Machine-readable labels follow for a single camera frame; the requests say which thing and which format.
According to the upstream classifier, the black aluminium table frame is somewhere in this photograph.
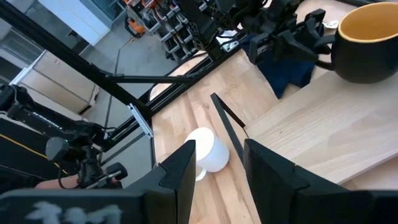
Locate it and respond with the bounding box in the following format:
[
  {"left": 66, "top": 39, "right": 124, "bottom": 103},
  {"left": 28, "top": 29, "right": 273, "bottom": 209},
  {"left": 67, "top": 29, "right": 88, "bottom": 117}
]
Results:
[{"left": 0, "top": 0, "right": 247, "bottom": 175}]

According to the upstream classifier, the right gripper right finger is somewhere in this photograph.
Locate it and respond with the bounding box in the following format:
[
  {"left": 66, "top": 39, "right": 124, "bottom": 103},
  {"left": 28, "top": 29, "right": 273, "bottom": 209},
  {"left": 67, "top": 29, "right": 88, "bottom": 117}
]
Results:
[{"left": 243, "top": 139, "right": 348, "bottom": 224}]

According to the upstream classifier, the white cabinet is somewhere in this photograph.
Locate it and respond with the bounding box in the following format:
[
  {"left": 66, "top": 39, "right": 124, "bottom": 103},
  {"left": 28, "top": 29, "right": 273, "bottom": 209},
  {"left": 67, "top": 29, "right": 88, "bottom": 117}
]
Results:
[{"left": 37, "top": 0, "right": 113, "bottom": 47}]

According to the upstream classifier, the beige cabinet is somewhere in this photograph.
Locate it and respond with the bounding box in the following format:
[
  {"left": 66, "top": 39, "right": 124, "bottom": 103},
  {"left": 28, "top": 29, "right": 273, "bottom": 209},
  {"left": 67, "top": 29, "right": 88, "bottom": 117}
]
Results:
[{"left": 8, "top": 49, "right": 101, "bottom": 115}]

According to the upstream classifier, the storage rack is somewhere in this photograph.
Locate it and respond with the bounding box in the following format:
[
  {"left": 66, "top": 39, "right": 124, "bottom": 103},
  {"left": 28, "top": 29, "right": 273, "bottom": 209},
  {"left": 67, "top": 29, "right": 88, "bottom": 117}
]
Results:
[{"left": 123, "top": 0, "right": 206, "bottom": 60}]

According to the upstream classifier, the black mug yellow inside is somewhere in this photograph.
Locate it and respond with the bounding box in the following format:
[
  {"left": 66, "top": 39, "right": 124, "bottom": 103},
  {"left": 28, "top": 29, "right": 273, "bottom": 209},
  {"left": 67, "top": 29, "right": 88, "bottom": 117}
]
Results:
[{"left": 315, "top": 1, "right": 398, "bottom": 85}]

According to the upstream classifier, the navy blue cloth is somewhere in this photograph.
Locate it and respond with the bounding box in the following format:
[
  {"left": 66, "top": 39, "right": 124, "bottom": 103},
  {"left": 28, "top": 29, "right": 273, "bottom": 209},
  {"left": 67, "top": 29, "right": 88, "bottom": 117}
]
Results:
[{"left": 241, "top": 33, "right": 317, "bottom": 99}]

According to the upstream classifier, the light wooden board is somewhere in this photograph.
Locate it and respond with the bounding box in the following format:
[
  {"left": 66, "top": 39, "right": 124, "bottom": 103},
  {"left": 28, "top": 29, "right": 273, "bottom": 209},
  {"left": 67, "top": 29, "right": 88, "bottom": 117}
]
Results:
[{"left": 210, "top": 70, "right": 398, "bottom": 188}]

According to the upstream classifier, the person's hand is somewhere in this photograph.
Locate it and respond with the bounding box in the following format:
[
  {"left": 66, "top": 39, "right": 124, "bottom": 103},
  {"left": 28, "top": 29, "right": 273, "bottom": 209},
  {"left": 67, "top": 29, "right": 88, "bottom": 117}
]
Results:
[{"left": 34, "top": 174, "right": 79, "bottom": 190}]

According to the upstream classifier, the silver frame bracket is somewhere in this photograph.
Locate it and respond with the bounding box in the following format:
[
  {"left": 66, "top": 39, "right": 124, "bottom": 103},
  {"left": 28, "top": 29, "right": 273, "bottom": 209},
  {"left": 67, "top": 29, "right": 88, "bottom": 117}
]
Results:
[{"left": 127, "top": 102, "right": 155, "bottom": 139}]

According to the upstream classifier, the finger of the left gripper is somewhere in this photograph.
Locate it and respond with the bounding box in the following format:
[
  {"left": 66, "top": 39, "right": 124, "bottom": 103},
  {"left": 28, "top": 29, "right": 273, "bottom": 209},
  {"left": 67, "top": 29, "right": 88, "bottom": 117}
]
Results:
[
  {"left": 275, "top": 29, "right": 318, "bottom": 63},
  {"left": 304, "top": 8, "right": 327, "bottom": 38}
]

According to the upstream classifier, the white ceramic mug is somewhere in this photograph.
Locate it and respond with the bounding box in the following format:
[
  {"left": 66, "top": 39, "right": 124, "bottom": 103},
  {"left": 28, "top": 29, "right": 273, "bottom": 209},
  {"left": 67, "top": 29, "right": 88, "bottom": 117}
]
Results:
[{"left": 184, "top": 126, "right": 231, "bottom": 182}]

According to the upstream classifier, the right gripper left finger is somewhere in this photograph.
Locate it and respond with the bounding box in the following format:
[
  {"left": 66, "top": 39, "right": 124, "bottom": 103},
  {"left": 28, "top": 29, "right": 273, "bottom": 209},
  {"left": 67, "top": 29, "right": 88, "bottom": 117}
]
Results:
[{"left": 124, "top": 139, "right": 197, "bottom": 224}]

